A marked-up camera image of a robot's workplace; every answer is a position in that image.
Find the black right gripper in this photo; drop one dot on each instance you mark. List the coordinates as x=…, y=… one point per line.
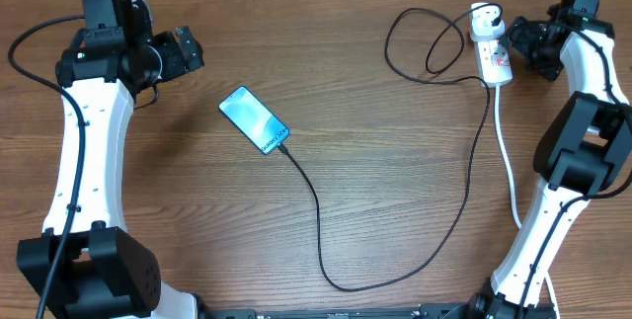
x=527, y=36

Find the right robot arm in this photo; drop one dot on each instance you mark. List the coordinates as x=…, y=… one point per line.
x=578, y=157

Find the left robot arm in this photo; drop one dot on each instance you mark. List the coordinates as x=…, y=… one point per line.
x=84, y=264

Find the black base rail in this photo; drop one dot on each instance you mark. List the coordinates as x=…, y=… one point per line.
x=345, y=313

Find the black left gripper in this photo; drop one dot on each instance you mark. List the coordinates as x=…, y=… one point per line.
x=175, y=62

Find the blue Samsung Galaxy smartphone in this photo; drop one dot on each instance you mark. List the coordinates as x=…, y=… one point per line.
x=263, y=128

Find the white charger plug adapter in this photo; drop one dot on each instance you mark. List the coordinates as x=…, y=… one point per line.
x=486, y=23

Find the white power strip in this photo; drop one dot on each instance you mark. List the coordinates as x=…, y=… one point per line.
x=492, y=58

